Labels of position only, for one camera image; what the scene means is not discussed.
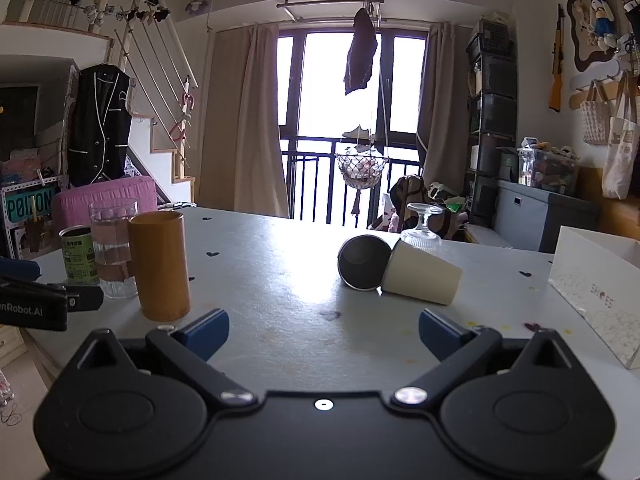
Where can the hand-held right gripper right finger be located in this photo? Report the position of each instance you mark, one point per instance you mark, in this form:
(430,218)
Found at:
(440,334)

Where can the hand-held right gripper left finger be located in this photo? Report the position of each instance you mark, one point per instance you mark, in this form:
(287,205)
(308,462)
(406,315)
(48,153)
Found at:
(206,334)

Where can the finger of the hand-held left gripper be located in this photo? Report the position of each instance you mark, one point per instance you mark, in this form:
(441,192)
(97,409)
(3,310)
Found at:
(17,268)
(85,299)

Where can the white paper cup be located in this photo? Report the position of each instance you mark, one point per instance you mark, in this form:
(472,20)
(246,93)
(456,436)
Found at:
(422,272)

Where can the black metal cup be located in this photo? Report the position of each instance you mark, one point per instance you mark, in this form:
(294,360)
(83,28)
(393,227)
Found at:
(361,262)

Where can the yellow cylindrical cup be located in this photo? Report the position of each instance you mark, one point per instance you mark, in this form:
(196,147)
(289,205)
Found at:
(160,265)

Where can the green labelled tin can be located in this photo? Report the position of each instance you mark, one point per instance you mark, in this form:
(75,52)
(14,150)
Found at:
(79,257)

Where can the clear drinking glass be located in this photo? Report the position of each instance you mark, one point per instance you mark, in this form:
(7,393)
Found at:
(112,240)

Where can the green licence plate sign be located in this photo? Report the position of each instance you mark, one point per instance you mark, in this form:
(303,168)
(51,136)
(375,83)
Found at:
(30,204)

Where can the clear stemmed glass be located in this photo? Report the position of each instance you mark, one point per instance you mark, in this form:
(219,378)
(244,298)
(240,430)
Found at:
(422,237)

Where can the pink storage box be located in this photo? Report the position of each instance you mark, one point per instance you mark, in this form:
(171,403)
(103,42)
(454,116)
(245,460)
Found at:
(107,197)

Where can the brown backpack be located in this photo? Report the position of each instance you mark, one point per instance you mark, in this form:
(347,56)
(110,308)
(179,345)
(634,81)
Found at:
(415,192)

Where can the grey chest cabinet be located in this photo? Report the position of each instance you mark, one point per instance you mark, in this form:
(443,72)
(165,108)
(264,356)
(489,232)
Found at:
(537,215)

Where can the black vest with white trim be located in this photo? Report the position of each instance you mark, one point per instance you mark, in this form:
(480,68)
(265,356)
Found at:
(97,125)

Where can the white shoe box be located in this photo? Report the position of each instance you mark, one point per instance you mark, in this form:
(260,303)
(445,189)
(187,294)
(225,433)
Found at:
(600,280)

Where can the black balcony railing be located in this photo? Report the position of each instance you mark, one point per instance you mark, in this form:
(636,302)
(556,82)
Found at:
(320,180)

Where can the clear plastic storage box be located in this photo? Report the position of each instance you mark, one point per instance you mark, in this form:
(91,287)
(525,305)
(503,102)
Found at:
(547,172)

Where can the beige curtain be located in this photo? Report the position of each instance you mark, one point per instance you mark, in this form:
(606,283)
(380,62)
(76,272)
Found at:
(245,120)
(440,100)

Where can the black drawer shelf unit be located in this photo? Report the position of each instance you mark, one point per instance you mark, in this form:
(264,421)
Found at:
(492,115)

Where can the white stair railing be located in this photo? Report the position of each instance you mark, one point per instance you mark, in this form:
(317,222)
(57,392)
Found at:
(150,55)

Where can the beige canvas tote bag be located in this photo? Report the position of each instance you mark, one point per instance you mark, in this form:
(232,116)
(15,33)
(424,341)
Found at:
(620,155)

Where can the white mesh tote bag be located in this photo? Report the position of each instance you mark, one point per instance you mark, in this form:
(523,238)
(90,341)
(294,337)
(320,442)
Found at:
(595,120)

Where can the toy rifle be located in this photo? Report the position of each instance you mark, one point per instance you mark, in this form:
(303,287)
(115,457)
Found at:
(556,75)

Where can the dark hanging garment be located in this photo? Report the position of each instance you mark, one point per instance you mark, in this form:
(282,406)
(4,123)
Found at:
(361,52)

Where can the blue plush doll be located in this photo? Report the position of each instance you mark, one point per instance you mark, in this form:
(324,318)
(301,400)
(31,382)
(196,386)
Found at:
(604,17)

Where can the clothes hanging rail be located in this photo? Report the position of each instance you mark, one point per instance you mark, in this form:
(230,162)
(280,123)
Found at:
(325,4)

